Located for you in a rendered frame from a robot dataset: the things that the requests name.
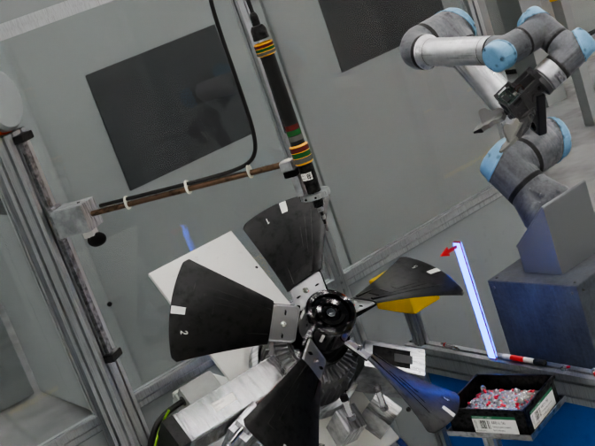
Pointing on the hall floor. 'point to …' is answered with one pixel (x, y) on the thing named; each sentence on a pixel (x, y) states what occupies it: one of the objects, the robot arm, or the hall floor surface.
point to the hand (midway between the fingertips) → (489, 142)
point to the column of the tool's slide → (72, 299)
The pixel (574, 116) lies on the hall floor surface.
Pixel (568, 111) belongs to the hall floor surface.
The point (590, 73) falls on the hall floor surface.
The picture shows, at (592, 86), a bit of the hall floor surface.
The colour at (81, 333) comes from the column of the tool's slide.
